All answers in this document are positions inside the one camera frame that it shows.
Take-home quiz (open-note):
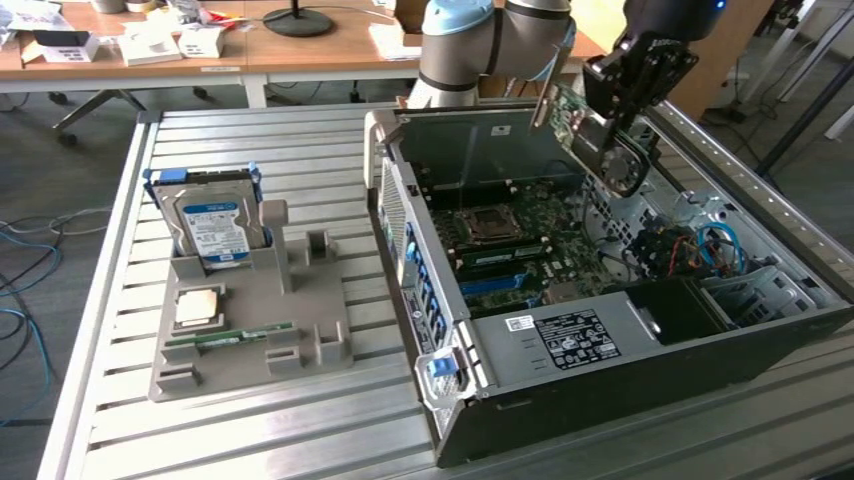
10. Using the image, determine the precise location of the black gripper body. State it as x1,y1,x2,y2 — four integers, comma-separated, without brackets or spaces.
617,0,728,59

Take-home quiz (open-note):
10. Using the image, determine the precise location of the graphics card with metal bracket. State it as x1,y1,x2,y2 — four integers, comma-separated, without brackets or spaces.
530,42,655,199

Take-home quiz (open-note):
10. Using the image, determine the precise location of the wooden cabinet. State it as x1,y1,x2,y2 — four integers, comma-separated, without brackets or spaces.
573,0,780,121

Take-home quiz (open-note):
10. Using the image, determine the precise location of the perforated metal drive cage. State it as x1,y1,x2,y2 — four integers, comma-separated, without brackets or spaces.
581,164,669,236

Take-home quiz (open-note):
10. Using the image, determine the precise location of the CPU socket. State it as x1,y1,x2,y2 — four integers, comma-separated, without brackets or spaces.
459,207,526,246

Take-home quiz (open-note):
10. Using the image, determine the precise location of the white paper stack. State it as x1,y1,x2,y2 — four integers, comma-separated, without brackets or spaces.
369,22,423,62

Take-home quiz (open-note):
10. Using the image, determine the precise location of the green motherboard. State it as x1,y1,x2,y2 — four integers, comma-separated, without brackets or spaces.
426,182,633,319

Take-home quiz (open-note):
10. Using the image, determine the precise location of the blue expansion slot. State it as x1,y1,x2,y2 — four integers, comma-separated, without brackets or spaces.
459,273,529,296

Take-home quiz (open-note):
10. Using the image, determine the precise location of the grey disk bay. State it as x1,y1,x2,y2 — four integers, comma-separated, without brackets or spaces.
699,264,820,329

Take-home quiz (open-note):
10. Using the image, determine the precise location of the black round lamp base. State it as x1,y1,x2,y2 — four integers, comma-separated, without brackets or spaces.
263,0,335,38

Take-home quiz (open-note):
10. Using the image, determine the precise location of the grey power supply unit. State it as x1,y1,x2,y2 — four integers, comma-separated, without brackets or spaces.
470,292,659,389

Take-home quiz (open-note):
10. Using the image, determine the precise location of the blue case latch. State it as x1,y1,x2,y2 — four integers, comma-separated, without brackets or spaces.
426,352,469,379

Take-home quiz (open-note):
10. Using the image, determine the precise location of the white small box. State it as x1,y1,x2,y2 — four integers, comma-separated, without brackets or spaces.
178,27,227,59

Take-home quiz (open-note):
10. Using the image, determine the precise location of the black open PC case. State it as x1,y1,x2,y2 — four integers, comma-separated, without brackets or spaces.
363,92,854,469

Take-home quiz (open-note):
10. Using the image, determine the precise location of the hard disk in blue caddy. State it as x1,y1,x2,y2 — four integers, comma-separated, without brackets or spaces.
143,160,272,271

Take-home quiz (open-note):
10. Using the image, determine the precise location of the grey parts rack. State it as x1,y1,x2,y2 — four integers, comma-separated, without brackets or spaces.
147,198,355,404

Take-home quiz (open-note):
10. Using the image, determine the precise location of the white flat box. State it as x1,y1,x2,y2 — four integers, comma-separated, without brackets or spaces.
118,32,183,66

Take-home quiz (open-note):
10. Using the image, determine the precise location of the CPU chip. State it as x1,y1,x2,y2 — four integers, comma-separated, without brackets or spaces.
174,289,222,329

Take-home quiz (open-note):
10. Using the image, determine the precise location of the wooden desk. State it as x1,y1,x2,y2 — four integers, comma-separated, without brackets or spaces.
0,0,613,109

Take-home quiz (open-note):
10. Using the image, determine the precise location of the grey wheeled desk foot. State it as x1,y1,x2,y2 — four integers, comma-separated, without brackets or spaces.
51,89,150,147

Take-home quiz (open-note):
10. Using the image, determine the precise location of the white box with black lid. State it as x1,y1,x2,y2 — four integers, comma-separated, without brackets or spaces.
32,30,100,64

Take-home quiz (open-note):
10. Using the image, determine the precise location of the blue wire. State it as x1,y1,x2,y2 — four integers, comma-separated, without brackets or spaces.
693,219,749,276

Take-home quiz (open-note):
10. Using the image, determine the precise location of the white floor cable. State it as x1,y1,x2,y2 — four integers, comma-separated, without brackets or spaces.
0,207,112,236

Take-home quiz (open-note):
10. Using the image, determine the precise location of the blue floor cable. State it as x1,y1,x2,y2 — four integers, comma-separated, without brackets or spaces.
0,227,66,429

